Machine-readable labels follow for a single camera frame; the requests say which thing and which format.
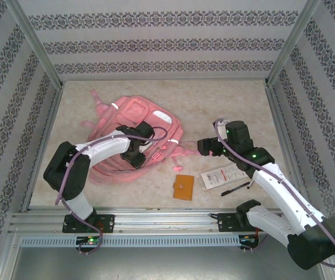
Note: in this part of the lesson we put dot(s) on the small circuit board with LED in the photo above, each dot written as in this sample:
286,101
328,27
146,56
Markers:
248,239
90,241

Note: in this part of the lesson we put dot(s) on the aluminium mounting rail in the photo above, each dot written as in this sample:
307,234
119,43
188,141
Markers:
167,221

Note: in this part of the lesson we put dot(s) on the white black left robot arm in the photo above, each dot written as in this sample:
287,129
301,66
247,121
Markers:
106,146

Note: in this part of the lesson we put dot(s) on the aluminium corner post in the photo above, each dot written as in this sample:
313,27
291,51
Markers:
34,41
292,41

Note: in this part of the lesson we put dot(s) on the aluminium side rail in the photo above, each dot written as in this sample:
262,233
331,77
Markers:
51,116
280,116

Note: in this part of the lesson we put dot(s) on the orange leather wallet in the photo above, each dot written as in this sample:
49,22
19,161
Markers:
183,187

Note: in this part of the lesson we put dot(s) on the clear plastic ruler set package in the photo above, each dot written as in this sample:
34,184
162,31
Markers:
222,176

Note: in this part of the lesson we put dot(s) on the black pen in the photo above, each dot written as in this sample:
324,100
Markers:
234,189

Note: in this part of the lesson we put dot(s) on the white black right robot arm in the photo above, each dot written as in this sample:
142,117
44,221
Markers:
280,189

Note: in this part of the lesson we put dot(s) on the grey metal base panel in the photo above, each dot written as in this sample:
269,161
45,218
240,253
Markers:
167,262

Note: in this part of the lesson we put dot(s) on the pink student backpack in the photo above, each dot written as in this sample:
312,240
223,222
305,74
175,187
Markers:
132,113

